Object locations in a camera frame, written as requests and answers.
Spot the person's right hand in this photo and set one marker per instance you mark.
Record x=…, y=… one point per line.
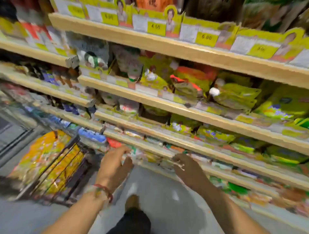
x=190, y=172

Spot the person's left hand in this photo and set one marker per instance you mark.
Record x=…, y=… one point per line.
x=111, y=168

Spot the person's left fingers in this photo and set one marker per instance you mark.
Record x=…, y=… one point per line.
x=122, y=154

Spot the person's right fingers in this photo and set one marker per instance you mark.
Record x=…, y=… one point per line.
x=179, y=164

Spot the person's right forearm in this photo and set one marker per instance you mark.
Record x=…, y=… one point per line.
x=231, y=214

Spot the person's left forearm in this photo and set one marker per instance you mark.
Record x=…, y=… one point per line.
x=77, y=214

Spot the blue packet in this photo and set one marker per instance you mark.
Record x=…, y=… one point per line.
x=91, y=135

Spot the row of lime green pouches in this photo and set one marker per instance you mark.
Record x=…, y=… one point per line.
x=217, y=137

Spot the person's brown shoe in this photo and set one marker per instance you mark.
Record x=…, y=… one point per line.
x=132, y=202

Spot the person's dark trouser leg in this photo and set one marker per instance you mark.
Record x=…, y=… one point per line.
x=132, y=223

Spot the pile of yellow snack packets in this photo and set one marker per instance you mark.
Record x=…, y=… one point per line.
x=45, y=159

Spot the row of yellow green packets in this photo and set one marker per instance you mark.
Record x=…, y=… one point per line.
x=231, y=96

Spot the row of mixed colourful packets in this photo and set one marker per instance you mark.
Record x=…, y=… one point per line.
x=265, y=195

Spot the row of white green packets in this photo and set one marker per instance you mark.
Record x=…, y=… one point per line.
x=96, y=55

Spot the row of dark brown packets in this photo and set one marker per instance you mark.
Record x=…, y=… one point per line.
x=53, y=72

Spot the row of large yellow price labels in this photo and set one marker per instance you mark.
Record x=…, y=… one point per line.
x=157, y=27

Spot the row of red white packets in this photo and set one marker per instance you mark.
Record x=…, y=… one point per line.
x=31, y=31

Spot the row of dark green packets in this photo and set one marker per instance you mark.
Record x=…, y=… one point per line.
x=265, y=14

